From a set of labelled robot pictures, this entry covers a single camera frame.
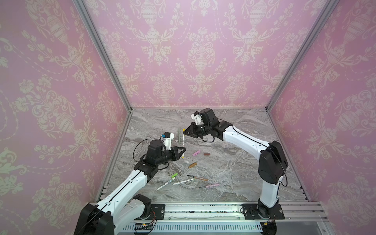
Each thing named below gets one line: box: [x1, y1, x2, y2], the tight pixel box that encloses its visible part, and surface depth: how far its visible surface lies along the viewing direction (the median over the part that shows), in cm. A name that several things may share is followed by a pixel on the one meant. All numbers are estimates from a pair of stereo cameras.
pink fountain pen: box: [197, 183, 220, 189], surface depth 85 cm
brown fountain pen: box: [187, 174, 210, 182], surface depth 87 cm
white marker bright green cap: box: [155, 172, 179, 191], surface depth 87 cm
